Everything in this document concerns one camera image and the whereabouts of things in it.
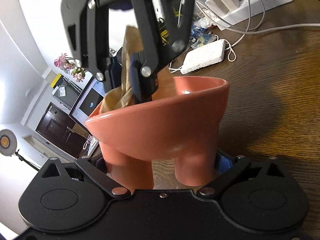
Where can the black yellow package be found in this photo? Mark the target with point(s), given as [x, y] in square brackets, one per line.
[163, 31]

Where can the dark entrance door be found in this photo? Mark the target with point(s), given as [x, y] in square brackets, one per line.
[57, 127]

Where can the beige cleaning cloth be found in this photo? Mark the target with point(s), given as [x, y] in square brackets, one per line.
[123, 96]

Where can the orange footed bowl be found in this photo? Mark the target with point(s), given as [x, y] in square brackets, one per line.
[183, 128]

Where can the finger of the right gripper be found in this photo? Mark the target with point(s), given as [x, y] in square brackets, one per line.
[105, 75]
[155, 55]

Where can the white sponge block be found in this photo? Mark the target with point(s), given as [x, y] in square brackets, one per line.
[203, 56]

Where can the blue plastic packet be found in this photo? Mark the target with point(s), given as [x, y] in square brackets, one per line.
[199, 37]

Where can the white power strip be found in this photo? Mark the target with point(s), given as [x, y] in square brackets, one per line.
[241, 14]

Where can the silver laptop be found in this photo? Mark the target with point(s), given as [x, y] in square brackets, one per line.
[85, 104]

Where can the studio light on stand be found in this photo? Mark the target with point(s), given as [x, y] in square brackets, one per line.
[9, 147]

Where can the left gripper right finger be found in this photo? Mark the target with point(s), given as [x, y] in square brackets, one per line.
[230, 169]

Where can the pink flowers in vase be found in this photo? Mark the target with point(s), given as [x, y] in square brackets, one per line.
[70, 66]

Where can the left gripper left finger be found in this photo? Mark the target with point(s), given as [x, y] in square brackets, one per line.
[95, 170]

